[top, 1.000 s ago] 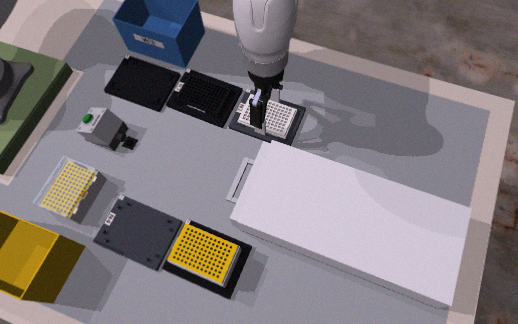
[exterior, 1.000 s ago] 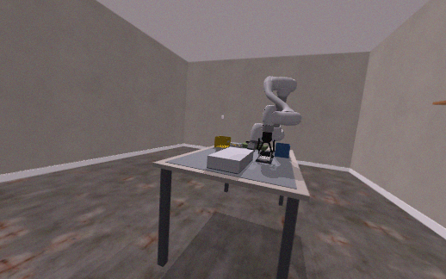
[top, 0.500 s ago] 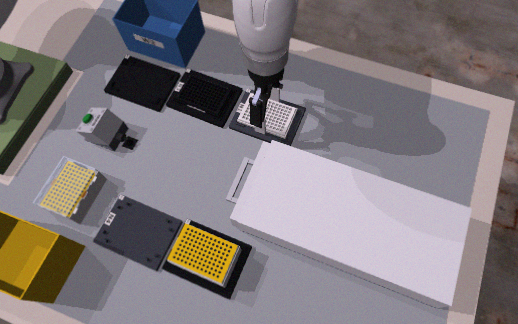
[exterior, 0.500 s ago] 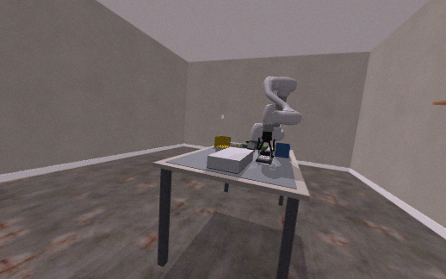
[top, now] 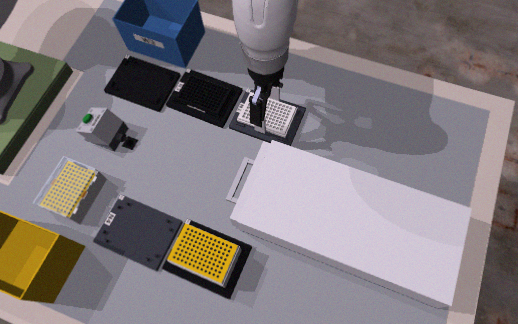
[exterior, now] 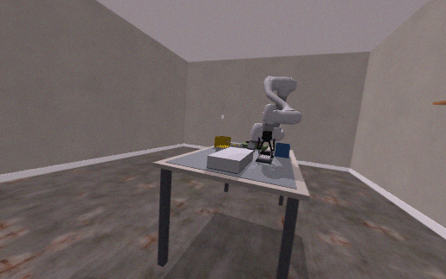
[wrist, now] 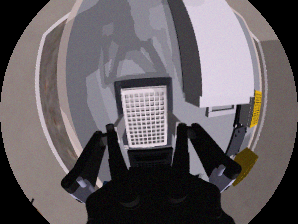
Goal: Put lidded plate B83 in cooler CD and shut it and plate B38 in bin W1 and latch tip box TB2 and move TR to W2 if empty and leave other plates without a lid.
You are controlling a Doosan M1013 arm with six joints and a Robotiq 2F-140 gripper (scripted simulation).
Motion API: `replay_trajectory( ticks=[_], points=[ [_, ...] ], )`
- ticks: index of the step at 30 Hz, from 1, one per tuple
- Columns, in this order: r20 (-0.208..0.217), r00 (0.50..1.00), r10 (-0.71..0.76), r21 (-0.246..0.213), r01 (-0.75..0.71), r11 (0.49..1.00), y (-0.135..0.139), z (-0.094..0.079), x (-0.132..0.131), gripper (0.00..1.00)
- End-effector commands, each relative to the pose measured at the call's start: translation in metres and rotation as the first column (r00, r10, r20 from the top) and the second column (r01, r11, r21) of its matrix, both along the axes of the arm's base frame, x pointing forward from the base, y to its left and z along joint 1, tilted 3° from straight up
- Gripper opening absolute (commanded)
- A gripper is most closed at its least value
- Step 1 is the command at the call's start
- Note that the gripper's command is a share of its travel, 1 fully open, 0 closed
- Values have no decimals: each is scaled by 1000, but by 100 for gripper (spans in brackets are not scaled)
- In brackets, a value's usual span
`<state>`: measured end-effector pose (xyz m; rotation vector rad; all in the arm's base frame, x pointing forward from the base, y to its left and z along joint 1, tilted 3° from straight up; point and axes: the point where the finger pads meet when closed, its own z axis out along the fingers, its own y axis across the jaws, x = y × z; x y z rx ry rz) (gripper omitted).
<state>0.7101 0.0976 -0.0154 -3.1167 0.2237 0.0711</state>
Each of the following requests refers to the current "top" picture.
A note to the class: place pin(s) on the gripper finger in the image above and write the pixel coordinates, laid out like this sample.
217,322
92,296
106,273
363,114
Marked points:
258,104
275,90

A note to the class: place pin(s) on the black multiwell plate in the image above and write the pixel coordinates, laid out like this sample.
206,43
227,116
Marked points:
204,95

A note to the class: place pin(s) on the yellow waste bin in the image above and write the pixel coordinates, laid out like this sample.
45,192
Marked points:
23,247

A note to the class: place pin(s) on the grey bench mat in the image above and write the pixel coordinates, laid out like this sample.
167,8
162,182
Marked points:
185,167

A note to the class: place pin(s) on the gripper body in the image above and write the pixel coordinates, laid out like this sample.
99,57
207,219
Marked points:
263,80

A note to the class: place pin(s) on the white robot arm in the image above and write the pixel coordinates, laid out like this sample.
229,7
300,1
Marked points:
263,26

